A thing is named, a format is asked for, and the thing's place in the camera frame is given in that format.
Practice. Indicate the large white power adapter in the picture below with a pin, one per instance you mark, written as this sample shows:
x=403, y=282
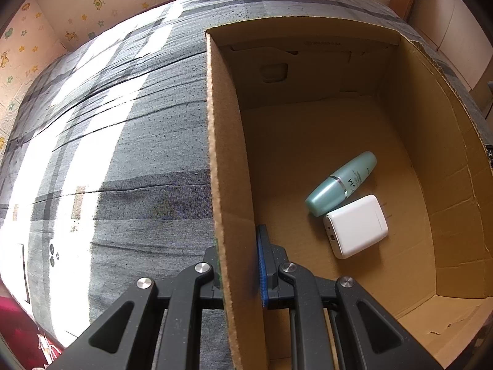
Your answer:
x=355, y=227

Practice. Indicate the teal cosmetic bottle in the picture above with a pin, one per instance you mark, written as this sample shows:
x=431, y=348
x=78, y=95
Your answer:
x=340, y=184

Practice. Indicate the brown cardboard box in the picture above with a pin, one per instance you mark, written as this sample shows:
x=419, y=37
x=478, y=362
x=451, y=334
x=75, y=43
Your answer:
x=290, y=100

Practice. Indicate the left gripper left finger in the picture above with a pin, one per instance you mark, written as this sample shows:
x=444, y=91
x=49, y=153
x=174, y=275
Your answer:
x=152, y=325

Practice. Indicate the grey plaid bed sheet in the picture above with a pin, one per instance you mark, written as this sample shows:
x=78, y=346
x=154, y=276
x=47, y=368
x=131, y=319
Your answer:
x=106, y=177

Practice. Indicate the beige cabinet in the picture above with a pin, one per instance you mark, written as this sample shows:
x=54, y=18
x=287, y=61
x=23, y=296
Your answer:
x=450, y=28

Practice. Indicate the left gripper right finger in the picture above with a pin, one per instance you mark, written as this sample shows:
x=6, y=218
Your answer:
x=334, y=323

